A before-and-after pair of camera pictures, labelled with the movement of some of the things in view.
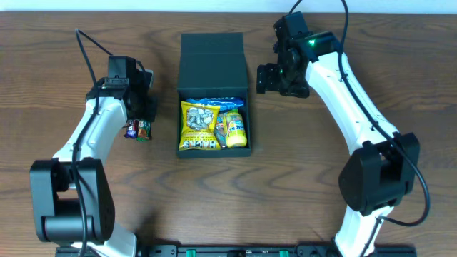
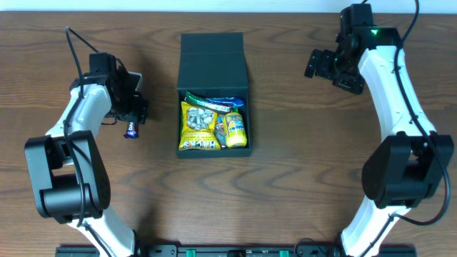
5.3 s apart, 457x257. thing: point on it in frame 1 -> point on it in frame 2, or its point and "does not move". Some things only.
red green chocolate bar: (144, 130) -> (203, 102)
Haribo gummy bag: (221, 129) does not move
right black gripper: (266, 78) -> (322, 66)
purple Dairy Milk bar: (132, 129) does not move
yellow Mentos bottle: (235, 135) does not move
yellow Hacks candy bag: (198, 127) does not move
